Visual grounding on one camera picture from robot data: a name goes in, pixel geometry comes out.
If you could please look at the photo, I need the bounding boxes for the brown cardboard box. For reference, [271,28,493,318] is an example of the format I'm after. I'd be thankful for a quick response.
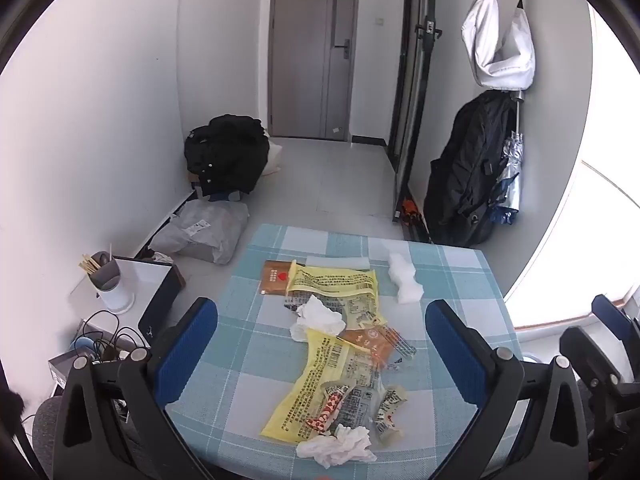
[137,245,176,266]

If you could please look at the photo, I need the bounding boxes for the white hanging bag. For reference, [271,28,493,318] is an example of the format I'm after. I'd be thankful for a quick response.
[461,0,537,93]

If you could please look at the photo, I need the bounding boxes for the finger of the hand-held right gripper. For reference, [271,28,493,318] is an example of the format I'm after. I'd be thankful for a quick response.
[559,326,626,391]
[591,294,640,348]

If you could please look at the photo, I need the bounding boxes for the orange snack wrapper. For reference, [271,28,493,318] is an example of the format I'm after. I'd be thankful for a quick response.
[340,326,417,366]

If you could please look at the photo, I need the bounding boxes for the black backpack on wall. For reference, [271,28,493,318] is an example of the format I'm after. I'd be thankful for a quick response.
[424,91,518,248]

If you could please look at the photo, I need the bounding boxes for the grey entrance door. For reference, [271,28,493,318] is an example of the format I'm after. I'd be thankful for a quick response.
[266,0,361,142]

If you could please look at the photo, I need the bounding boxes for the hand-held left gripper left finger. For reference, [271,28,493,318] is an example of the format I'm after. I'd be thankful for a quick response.
[52,297,221,480]

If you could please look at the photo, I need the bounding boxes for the bundle of wooden sticks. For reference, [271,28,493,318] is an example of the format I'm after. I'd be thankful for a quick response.
[77,252,103,276]

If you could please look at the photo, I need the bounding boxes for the yellow printed plastic wrapper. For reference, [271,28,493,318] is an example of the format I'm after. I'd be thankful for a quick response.
[284,259,388,331]
[260,329,386,443]

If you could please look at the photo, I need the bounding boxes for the white box with dark side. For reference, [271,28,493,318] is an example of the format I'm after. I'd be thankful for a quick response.
[67,256,187,333]

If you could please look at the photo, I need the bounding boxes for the white tissue wad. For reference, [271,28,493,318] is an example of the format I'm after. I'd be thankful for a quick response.
[387,252,425,305]

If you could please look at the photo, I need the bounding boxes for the crumpled white tissue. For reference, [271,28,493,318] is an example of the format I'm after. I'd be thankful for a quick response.
[290,295,346,343]
[296,424,378,466]

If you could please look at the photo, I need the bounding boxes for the person's left leg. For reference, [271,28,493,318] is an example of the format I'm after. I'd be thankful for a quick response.
[32,395,68,476]

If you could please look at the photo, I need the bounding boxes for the silver and blue umbrella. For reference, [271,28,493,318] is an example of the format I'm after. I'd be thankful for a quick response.
[487,130,526,226]

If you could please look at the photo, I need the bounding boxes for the blue checked tablecloth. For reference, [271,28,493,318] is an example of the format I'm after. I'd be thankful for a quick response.
[162,223,531,480]

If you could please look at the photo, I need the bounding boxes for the grey plastic parcel bag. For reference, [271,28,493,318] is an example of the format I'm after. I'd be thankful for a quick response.
[149,201,250,266]

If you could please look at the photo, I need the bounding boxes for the beige clear wrapper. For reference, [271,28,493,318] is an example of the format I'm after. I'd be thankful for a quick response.
[372,385,411,443]

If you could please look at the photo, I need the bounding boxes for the red patterned wrapper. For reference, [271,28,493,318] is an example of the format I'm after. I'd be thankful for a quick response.
[302,385,358,433]

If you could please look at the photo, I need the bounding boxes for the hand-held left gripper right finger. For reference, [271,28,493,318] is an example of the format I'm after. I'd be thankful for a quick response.
[424,299,591,480]

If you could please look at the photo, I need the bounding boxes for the black clothes pile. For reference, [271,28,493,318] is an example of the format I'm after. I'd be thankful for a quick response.
[183,114,271,196]

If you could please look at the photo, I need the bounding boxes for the tangle of black cables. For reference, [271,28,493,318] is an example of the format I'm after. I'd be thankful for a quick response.
[75,310,151,366]

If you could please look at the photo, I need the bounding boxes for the grey and white cup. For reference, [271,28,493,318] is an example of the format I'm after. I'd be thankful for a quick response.
[89,255,136,315]

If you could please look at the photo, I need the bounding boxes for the black framed glass door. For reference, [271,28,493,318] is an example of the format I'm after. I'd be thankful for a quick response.
[387,0,445,196]

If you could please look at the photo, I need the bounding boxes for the brown paper packet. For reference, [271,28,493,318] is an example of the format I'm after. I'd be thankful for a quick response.
[258,260,301,298]

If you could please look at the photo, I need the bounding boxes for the grey cardboard box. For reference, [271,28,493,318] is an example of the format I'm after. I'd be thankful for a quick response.
[47,351,96,386]

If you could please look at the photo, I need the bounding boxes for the blue flat item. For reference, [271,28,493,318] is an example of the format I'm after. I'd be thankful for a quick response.
[202,187,246,203]

